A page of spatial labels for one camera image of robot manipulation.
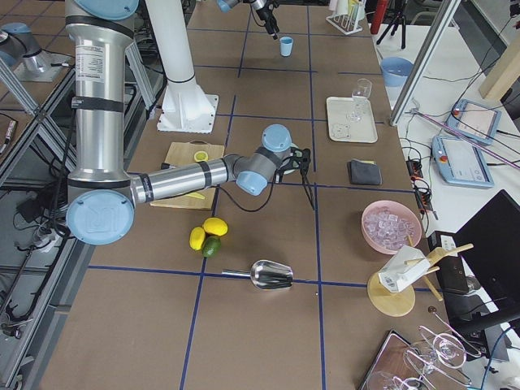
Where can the cream bear tray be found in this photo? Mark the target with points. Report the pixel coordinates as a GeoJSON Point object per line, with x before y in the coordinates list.
{"type": "Point", "coordinates": [349, 120]}

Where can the yellow lemon upper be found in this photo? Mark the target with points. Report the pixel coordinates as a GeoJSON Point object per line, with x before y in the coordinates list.
{"type": "Point", "coordinates": [215, 226]}

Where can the teach pendant near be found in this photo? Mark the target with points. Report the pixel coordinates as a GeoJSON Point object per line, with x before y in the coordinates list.
{"type": "Point", "coordinates": [459, 163]}

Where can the black camera tripod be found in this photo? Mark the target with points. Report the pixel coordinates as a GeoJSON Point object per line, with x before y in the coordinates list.
{"type": "Point", "coordinates": [399, 20]}

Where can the teach pendant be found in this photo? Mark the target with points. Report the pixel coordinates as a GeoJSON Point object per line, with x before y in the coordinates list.
{"type": "Point", "coordinates": [474, 120]}
{"type": "Point", "coordinates": [459, 163]}

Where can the yellow lemon lower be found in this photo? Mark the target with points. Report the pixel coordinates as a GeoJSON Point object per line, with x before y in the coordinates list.
{"type": "Point", "coordinates": [197, 238]}

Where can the half lemon slice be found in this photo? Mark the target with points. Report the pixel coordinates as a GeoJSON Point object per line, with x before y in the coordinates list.
{"type": "Point", "coordinates": [201, 156]}

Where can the red fire extinguisher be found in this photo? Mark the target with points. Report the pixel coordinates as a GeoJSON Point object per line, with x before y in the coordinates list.
{"type": "Point", "coordinates": [378, 9]}

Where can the wooden plank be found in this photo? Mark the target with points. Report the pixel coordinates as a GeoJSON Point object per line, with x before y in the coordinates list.
{"type": "Point", "coordinates": [504, 73]}

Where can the steel ice scoop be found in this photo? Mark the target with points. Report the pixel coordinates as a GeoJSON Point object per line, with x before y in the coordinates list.
{"type": "Point", "coordinates": [266, 275]}

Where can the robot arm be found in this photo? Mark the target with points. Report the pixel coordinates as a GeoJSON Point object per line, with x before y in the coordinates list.
{"type": "Point", "coordinates": [102, 195]}
{"type": "Point", "coordinates": [227, 5]}

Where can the green lime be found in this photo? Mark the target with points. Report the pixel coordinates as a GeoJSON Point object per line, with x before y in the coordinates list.
{"type": "Point", "coordinates": [211, 246]}

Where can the aluminium frame post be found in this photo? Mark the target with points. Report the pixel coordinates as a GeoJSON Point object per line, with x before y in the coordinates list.
{"type": "Point", "coordinates": [442, 20]}

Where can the dark serving tray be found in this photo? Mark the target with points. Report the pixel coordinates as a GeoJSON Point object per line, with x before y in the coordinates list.
{"type": "Point", "coordinates": [389, 358]}

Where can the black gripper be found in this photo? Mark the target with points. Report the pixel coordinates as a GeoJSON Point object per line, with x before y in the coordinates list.
{"type": "Point", "coordinates": [264, 15]}
{"type": "Point", "coordinates": [307, 188]}

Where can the white cup rack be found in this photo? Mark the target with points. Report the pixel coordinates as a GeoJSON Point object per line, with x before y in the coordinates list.
{"type": "Point", "coordinates": [346, 15]}

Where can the wooden cutting board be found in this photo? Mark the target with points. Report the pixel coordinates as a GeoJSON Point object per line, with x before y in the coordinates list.
{"type": "Point", "coordinates": [186, 176]}

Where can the round wooden stand base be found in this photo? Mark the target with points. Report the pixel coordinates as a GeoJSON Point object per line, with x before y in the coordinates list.
{"type": "Point", "coordinates": [393, 304]}

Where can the clear wine glass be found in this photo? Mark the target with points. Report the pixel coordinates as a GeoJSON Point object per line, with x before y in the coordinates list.
{"type": "Point", "coordinates": [360, 95]}

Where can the light blue plastic cup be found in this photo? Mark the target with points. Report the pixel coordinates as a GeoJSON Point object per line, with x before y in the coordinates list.
{"type": "Point", "coordinates": [285, 46]}

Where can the pink bowl with ice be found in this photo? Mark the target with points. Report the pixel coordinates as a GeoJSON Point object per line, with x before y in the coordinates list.
{"type": "Point", "coordinates": [388, 225]}

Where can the white carton on stand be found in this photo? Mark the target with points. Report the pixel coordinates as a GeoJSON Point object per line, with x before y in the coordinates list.
{"type": "Point", "coordinates": [403, 268]}

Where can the grey folded cloth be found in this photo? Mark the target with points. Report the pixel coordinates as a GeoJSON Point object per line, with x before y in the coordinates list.
{"type": "Point", "coordinates": [364, 173]}

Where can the teach pendant far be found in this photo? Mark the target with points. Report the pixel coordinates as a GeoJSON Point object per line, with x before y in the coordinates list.
{"type": "Point", "coordinates": [474, 120]}

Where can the upside-down wine glasses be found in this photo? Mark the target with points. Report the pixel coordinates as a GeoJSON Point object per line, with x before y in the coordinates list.
{"type": "Point", "coordinates": [436, 361]}

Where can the yellow plastic knife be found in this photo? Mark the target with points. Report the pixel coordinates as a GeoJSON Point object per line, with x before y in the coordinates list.
{"type": "Point", "coordinates": [196, 195]}

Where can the blue bowl with fork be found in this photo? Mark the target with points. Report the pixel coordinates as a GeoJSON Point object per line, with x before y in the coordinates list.
{"type": "Point", "coordinates": [395, 71]}

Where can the yellow lemon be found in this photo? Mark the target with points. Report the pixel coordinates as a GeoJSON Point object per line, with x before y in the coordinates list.
{"type": "Point", "coordinates": [215, 226]}
{"type": "Point", "coordinates": [197, 238]}

